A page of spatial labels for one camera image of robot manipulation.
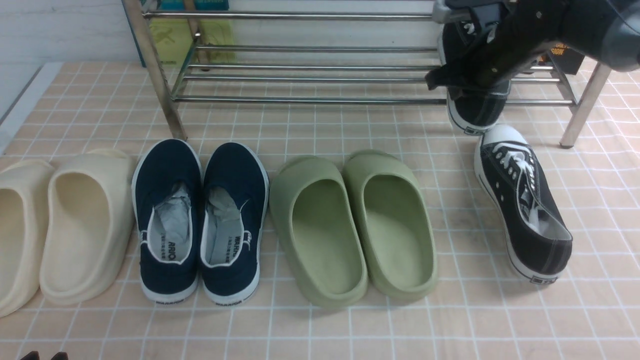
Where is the steel shoe rack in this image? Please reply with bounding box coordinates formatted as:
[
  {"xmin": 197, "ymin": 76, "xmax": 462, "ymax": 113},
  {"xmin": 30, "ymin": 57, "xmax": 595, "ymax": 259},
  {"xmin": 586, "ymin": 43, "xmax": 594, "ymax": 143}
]
[{"xmin": 122, "ymin": 0, "xmax": 614, "ymax": 148}]

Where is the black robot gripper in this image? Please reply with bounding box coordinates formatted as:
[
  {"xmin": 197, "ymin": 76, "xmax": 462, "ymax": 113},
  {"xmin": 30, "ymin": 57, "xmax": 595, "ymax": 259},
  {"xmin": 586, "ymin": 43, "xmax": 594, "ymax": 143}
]
[{"xmin": 425, "ymin": 0, "xmax": 608, "ymax": 92}]

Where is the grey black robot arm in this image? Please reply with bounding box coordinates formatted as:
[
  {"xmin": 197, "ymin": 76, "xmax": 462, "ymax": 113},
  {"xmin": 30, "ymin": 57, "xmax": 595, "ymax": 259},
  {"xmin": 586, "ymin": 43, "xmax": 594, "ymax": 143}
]
[{"xmin": 425, "ymin": 0, "xmax": 640, "ymax": 92}]

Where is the navy slip-on shoe right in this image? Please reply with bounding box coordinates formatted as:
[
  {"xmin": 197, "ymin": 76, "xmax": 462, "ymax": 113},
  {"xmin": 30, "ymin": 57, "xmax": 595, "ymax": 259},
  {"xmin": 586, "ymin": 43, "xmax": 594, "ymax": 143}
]
[{"xmin": 199, "ymin": 142, "xmax": 269, "ymax": 306}]

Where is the cream slipper right one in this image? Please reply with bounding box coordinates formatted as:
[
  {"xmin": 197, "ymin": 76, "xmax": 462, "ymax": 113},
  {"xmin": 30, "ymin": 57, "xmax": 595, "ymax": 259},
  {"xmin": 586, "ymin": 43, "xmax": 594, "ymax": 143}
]
[{"xmin": 39, "ymin": 148, "xmax": 136, "ymax": 306}]

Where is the green slipper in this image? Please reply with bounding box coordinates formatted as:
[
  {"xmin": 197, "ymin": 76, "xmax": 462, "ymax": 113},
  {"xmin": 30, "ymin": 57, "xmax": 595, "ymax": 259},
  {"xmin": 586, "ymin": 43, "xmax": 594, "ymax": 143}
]
[
  {"xmin": 342, "ymin": 149, "xmax": 438, "ymax": 302},
  {"xmin": 269, "ymin": 155, "xmax": 368, "ymax": 308}
]

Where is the navy slip-on shoe left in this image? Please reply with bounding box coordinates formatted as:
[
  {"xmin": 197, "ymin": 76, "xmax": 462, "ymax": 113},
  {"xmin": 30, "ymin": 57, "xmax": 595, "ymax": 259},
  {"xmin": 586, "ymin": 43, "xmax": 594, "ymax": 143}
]
[{"xmin": 131, "ymin": 139, "xmax": 203, "ymax": 305}]

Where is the green slipper right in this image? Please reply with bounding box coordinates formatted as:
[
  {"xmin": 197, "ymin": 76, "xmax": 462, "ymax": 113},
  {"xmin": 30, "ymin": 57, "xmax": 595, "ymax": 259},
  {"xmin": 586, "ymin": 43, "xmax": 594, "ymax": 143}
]
[{"xmin": 342, "ymin": 149, "xmax": 438, "ymax": 302}]

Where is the black canvas sneaker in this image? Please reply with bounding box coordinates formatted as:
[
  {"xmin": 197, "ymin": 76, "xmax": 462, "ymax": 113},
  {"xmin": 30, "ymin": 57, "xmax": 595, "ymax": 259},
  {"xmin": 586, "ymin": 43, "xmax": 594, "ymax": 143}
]
[
  {"xmin": 438, "ymin": 21, "xmax": 512, "ymax": 136},
  {"xmin": 474, "ymin": 124, "xmax": 573, "ymax": 285}
]

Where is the navy slip-on shoe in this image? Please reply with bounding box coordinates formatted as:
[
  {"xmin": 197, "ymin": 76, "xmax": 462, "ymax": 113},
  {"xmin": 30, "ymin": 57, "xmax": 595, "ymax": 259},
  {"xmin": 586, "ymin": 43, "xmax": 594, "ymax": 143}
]
[
  {"xmin": 199, "ymin": 142, "xmax": 269, "ymax": 306},
  {"xmin": 131, "ymin": 139, "xmax": 203, "ymax": 305}
]

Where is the dark object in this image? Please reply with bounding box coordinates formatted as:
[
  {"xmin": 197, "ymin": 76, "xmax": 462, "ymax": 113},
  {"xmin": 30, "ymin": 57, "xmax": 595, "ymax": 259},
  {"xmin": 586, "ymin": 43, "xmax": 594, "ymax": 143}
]
[
  {"xmin": 20, "ymin": 350, "xmax": 41, "ymax": 360},
  {"xmin": 50, "ymin": 351, "xmax": 69, "ymax": 360}
]

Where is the green slipper left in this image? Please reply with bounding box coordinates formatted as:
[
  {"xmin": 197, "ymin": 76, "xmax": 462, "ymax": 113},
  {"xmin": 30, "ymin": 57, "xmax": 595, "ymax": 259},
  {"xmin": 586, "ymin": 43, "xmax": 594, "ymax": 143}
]
[{"xmin": 269, "ymin": 155, "xmax": 368, "ymax": 308}]

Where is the cream slipper far left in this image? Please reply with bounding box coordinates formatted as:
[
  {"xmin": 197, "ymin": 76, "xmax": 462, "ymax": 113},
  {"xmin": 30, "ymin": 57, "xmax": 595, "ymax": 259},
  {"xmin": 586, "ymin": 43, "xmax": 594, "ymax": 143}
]
[{"xmin": 0, "ymin": 159, "xmax": 54, "ymax": 317}]

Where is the black image processing book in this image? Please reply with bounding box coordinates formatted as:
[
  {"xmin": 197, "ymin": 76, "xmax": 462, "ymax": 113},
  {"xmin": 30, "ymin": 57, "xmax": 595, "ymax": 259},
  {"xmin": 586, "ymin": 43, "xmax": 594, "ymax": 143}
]
[{"xmin": 550, "ymin": 43, "xmax": 585, "ymax": 75}]

